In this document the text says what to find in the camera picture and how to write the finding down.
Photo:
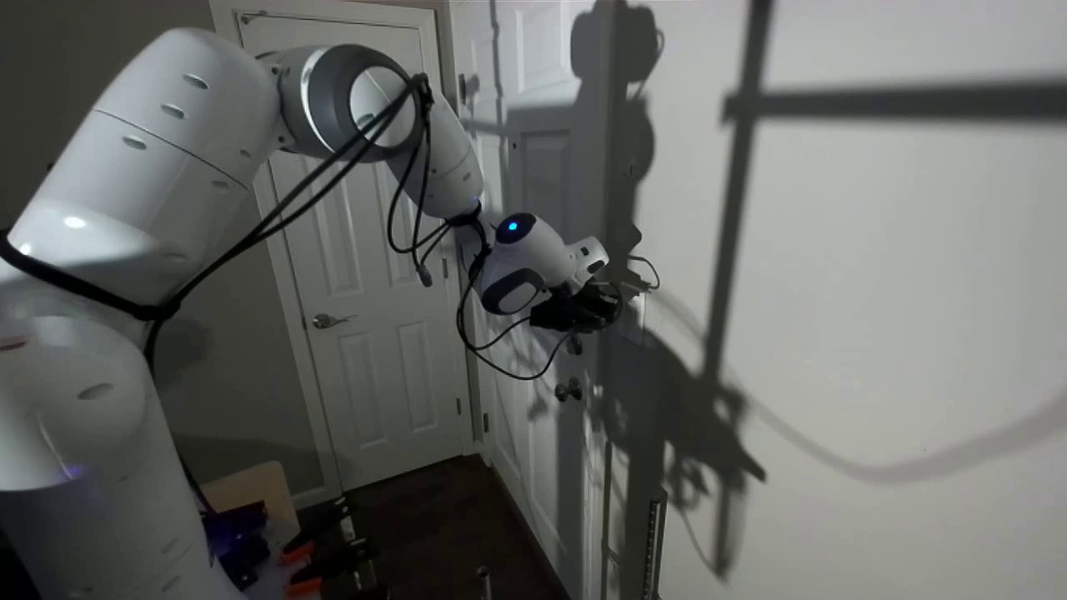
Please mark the metal tripod pole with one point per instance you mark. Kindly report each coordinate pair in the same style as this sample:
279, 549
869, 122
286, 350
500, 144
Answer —
355, 546

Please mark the silver door lever handle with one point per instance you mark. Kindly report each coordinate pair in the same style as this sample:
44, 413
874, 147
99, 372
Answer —
325, 323

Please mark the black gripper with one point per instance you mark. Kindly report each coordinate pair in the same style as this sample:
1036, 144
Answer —
587, 307

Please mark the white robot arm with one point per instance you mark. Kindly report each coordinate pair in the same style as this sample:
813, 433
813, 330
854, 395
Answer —
194, 155

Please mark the white panel door open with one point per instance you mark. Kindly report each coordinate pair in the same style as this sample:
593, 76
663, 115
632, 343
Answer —
517, 88

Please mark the orange handled black clamp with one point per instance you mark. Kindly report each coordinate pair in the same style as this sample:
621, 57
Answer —
311, 564

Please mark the white panel door closed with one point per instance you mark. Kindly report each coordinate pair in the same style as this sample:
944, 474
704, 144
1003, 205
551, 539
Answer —
392, 377

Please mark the blue lit black device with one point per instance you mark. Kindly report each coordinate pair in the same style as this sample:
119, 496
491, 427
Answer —
239, 540

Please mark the dark round door knob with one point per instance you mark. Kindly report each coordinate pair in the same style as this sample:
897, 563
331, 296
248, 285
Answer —
571, 390

